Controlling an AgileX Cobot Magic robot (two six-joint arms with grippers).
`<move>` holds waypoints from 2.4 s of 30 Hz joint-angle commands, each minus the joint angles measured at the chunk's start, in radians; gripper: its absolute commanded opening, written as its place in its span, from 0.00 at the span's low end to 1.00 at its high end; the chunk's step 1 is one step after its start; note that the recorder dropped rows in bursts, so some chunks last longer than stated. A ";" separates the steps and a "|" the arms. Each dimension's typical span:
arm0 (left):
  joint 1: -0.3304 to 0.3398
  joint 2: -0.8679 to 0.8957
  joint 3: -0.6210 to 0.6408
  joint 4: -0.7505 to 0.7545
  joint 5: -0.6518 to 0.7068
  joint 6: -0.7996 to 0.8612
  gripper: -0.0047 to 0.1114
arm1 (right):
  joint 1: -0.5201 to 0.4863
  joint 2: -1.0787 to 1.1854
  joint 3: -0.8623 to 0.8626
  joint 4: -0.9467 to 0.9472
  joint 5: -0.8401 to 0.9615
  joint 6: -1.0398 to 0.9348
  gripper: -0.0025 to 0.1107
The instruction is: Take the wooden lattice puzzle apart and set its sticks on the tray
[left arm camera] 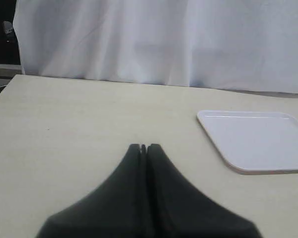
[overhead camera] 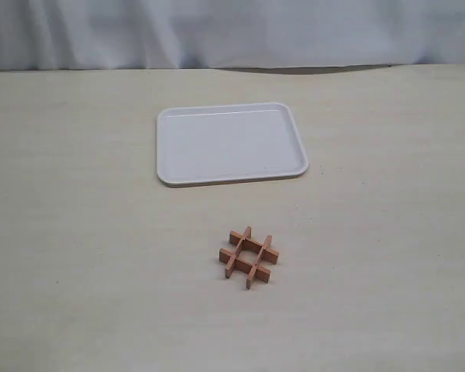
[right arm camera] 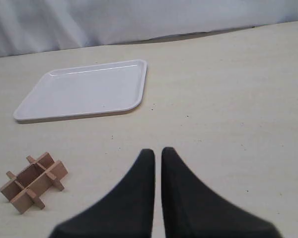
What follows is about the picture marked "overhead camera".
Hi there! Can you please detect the white rectangular plastic tray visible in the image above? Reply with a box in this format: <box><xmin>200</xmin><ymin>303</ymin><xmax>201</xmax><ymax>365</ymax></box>
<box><xmin>156</xmin><ymin>102</ymin><xmax>309</xmax><ymax>186</ymax></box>

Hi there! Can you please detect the horizontal wooden bar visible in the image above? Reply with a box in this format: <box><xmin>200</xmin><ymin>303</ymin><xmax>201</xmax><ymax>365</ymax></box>
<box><xmin>229</xmin><ymin>230</ymin><xmax>279</xmax><ymax>264</ymax></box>

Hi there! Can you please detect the wooden block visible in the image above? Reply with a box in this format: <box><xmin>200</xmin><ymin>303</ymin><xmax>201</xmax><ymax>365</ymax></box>
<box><xmin>219</xmin><ymin>249</ymin><xmax>270</xmax><ymax>283</ymax></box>

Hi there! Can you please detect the white backdrop curtain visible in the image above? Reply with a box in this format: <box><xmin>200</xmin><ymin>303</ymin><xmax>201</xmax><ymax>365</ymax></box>
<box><xmin>0</xmin><ymin>1</ymin><xmax>465</xmax><ymax>70</ymax></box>

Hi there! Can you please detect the notched wooden piece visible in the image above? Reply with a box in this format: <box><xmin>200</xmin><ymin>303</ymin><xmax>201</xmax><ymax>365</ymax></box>
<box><xmin>246</xmin><ymin>235</ymin><xmax>272</xmax><ymax>290</ymax></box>

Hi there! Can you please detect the vertical wooden notched bar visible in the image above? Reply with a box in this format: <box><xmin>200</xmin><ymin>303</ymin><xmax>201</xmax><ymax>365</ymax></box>
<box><xmin>225</xmin><ymin>226</ymin><xmax>252</xmax><ymax>279</ymax></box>

